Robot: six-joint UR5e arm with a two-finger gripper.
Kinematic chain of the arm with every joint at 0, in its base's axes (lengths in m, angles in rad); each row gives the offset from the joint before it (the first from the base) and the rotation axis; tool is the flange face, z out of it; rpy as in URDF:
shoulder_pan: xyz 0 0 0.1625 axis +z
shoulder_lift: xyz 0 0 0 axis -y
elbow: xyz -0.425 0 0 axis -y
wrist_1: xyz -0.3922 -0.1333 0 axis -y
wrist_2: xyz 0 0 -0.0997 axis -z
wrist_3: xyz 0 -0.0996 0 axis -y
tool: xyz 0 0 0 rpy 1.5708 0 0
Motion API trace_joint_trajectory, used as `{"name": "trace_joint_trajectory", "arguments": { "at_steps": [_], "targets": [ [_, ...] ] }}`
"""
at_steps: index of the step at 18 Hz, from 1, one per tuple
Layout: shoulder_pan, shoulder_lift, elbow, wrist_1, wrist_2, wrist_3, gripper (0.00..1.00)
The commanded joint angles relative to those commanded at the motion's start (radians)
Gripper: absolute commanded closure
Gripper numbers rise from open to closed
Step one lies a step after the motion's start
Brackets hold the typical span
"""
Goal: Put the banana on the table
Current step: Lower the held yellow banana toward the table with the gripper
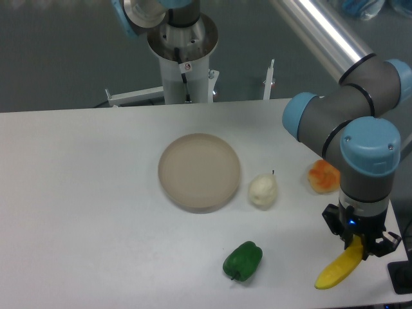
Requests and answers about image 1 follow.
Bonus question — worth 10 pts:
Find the black cable on pedestal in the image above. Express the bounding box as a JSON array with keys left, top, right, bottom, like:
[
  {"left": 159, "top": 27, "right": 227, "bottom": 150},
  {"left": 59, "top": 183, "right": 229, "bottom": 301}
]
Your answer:
[{"left": 174, "top": 47, "right": 192, "bottom": 104}]

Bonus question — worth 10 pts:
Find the green toy bell pepper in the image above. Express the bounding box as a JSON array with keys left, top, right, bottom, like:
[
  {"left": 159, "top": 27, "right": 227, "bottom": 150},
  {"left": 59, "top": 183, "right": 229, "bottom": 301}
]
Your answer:
[{"left": 222, "top": 241, "right": 263, "bottom": 282}]

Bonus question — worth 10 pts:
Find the black device at edge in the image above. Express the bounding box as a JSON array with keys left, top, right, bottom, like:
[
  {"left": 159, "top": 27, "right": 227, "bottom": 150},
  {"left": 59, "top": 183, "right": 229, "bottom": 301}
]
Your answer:
[{"left": 388, "top": 261, "right": 411, "bottom": 295}]

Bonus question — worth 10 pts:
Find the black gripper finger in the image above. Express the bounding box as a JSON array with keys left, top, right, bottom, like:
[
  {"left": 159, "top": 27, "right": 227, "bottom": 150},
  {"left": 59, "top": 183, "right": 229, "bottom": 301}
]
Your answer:
[
  {"left": 322, "top": 204, "right": 353, "bottom": 248},
  {"left": 362, "top": 231, "right": 402, "bottom": 259}
]

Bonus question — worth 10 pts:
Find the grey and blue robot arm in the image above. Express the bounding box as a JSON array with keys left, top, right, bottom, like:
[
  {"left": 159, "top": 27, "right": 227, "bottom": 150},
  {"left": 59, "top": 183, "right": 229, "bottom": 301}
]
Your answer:
[{"left": 112, "top": 1, "right": 411, "bottom": 259}]

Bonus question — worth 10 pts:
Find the beige round plate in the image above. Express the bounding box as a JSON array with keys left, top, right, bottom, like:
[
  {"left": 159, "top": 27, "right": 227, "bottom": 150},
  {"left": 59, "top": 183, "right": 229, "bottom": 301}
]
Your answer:
[{"left": 158, "top": 133, "right": 241, "bottom": 213}]

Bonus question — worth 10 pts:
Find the orange toy fruit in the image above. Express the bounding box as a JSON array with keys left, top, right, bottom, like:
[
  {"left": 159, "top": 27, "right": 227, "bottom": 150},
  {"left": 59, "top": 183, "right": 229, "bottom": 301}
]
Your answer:
[{"left": 307, "top": 160, "right": 340, "bottom": 194}]

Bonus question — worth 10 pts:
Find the white toy pear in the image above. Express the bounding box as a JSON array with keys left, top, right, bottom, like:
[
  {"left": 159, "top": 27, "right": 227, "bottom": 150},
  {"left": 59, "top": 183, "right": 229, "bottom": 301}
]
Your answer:
[{"left": 248, "top": 170, "right": 278, "bottom": 210}]

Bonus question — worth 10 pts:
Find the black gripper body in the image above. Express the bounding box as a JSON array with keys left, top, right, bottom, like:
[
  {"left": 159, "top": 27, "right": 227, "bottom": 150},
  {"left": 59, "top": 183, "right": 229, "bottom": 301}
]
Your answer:
[{"left": 339, "top": 191, "right": 389, "bottom": 248}]

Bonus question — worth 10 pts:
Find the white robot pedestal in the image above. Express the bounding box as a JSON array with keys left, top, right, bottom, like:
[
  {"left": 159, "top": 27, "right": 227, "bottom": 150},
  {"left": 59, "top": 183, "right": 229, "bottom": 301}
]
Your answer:
[{"left": 147, "top": 14, "right": 219, "bottom": 105}]

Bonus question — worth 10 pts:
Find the white metal bracket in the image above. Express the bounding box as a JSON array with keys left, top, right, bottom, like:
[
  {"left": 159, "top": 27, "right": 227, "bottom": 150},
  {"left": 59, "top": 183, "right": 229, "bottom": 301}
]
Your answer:
[
  {"left": 263, "top": 59, "right": 275, "bottom": 100},
  {"left": 105, "top": 86, "right": 164, "bottom": 107}
]

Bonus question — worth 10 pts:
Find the white metal bracket left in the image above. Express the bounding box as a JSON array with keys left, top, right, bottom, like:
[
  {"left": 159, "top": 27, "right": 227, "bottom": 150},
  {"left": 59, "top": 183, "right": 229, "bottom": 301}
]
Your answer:
[{"left": 105, "top": 86, "right": 164, "bottom": 107}]

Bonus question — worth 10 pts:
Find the white metal bracket right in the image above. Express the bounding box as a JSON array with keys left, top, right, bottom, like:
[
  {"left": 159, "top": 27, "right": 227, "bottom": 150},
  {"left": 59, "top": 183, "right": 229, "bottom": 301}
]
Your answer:
[{"left": 263, "top": 59, "right": 275, "bottom": 100}]

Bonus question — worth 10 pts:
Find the yellow toy banana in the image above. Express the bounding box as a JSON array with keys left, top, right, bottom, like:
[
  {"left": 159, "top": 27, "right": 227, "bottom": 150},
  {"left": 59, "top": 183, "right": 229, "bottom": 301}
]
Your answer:
[{"left": 314, "top": 236, "right": 363, "bottom": 290}]

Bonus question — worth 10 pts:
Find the blue plastic bag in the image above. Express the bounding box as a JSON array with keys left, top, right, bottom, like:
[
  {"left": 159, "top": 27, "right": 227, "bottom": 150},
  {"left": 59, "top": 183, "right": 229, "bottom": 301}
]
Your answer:
[{"left": 339, "top": 0, "right": 411, "bottom": 21}]

